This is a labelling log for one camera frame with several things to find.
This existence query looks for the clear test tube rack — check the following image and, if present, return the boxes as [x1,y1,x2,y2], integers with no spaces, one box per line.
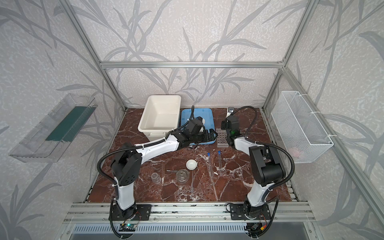
[216,129,229,148]

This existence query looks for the blue capped test tube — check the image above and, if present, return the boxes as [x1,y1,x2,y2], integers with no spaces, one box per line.
[207,153,213,178]
[218,151,223,171]

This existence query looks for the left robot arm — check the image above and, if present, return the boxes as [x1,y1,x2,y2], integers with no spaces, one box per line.
[97,117,218,211]

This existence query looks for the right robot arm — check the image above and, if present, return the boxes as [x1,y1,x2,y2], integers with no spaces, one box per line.
[221,115,295,215]

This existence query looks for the blue plastic bin lid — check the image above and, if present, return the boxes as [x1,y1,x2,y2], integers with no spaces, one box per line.
[180,108,216,131]

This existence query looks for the white ceramic dish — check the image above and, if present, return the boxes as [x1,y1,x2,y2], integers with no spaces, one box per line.
[186,159,198,171]

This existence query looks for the glass stirring rod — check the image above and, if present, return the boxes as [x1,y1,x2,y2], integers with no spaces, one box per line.
[191,170,195,195]

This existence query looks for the white plastic storage bin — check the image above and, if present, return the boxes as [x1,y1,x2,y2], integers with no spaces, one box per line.
[138,95,182,142]

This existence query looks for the clear glass flask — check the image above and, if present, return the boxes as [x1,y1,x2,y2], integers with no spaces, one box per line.
[176,169,190,184]

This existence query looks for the small clear glass beaker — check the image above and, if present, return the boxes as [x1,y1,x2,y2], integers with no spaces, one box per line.
[151,173,162,185]

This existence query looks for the pink object in basket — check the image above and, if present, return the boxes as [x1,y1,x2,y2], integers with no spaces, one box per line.
[290,147,302,159]

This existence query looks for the green circuit board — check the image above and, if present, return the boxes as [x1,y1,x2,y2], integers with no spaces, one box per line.
[119,224,138,232]

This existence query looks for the white wire mesh basket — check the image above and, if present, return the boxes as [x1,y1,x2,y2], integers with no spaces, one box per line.
[271,91,334,164]

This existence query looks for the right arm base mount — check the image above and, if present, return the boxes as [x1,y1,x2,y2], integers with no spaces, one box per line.
[228,203,271,221]

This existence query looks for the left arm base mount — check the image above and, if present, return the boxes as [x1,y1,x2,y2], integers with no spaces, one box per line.
[109,204,152,221]

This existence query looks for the right circuit board wires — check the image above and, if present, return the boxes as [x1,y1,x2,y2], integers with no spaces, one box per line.
[245,221,269,236]

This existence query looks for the clear acrylic wall shelf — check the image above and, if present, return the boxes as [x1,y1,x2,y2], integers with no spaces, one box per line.
[9,94,98,163]

